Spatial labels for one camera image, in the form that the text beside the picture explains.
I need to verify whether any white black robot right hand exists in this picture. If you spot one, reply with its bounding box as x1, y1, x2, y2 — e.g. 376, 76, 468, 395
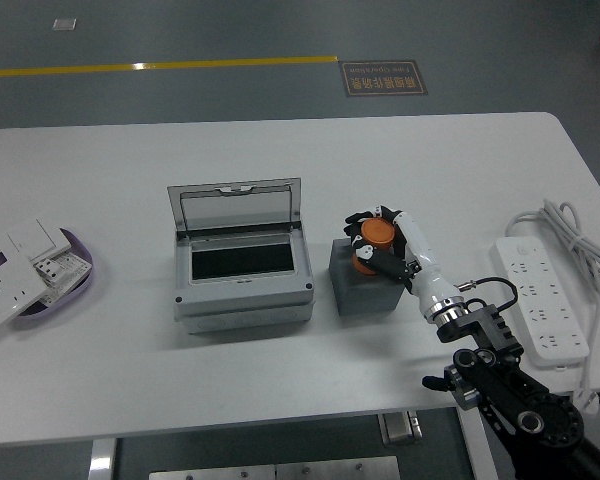
343, 203, 464, 317

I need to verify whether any orange cylinder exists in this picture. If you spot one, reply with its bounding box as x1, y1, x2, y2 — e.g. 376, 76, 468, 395
352, 217, 397, 276

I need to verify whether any grey electrical box with lid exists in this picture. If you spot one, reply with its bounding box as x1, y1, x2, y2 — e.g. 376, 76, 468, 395
167, 176, 315, 336

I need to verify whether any grey cube with round hole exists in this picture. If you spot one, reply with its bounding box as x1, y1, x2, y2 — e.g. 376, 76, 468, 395
328, 237, 405, 317

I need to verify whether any brown floor sign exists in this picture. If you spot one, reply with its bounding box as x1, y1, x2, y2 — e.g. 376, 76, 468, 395
338, 59, 429, 98

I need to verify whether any white table leg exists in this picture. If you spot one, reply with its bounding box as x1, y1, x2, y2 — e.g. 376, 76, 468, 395
457, 407, 499, 480
87, 438, 117, 480

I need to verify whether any yellow floor tape line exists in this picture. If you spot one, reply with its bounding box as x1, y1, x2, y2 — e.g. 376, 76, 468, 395
0, 54, 340, 80

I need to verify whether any white perforated socket panel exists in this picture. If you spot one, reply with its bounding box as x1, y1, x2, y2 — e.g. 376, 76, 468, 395
42, 249, 92, 306

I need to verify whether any purple tray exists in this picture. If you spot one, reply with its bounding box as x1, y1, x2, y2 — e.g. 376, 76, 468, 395
0, 227, 95, 331

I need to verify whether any small white socket insert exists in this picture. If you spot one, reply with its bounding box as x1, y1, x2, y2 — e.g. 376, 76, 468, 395
33, 257, 64, 286

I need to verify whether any white power cord with plug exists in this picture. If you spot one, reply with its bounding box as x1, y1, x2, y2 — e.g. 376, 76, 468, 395
504, 198, 600, 414

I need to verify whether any grey metal table bracket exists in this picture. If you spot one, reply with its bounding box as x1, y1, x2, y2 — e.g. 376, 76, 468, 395
378, 410, 424, 445

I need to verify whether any metal base plate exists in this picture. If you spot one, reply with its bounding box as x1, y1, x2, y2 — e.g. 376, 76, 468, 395
148, 455, 401, 480

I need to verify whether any white wall switch plate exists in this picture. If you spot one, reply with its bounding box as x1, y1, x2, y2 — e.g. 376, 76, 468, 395
0, 218, 74, 261

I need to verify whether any white wall socket plate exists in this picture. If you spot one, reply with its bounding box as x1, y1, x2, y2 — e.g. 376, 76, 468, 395
0, 249, 51, 329

